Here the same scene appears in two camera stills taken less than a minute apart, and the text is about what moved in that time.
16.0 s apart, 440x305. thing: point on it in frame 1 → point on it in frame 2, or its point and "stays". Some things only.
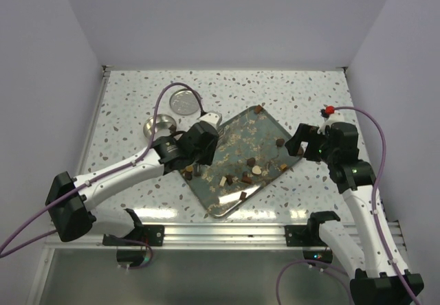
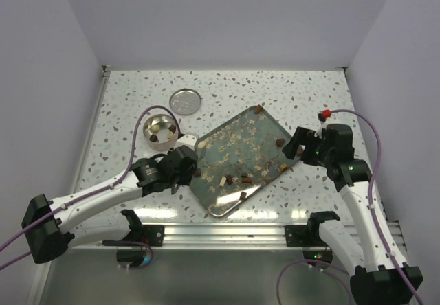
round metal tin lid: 184,102 stays
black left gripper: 207,159 → 185,179
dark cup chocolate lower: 229,177 stays
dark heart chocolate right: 280,142 stays
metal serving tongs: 196,167 → 175,188
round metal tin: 163,122 stays
